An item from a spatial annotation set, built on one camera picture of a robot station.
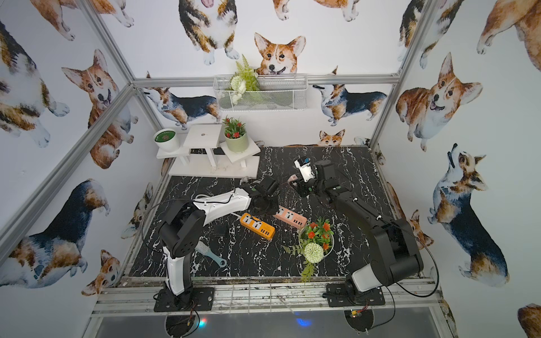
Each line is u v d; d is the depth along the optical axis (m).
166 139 0.94
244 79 0.82
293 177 0.86
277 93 0.93
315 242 0.72
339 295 0.73
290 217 0.92
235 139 0.92
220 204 0.57
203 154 1.20
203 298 0.73
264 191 0.74
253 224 0.90
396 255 0.43
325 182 0.68
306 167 0.78
